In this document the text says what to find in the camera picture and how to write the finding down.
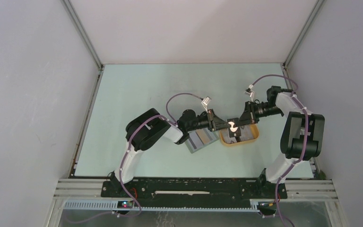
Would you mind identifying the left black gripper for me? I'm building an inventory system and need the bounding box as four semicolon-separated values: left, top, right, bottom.
187;109;231;132

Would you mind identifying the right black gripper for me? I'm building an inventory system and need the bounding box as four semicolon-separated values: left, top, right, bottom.
235;100;283;127

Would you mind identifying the black VIP card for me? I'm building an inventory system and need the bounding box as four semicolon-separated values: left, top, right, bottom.
226;118;241;143

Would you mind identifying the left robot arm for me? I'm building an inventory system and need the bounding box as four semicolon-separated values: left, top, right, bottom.
110;108;231;197

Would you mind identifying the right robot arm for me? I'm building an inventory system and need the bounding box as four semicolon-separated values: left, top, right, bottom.
237;86;325;198

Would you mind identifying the orange plastic tray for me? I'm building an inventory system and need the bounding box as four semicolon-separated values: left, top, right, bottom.
219;124;259;147

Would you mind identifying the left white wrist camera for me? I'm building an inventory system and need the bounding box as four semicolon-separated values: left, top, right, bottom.
201;96;212;112

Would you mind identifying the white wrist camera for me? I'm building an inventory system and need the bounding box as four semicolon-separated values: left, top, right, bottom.
244;84;255;102
201;96;212;112

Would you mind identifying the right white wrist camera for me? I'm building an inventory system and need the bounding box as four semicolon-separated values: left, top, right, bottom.
244;84;255;102

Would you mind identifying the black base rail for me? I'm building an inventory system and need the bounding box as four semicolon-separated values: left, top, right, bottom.
101;177;288;209

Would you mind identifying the aluminium frame rail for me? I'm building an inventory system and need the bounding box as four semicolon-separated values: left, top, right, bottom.
54;177;338;212

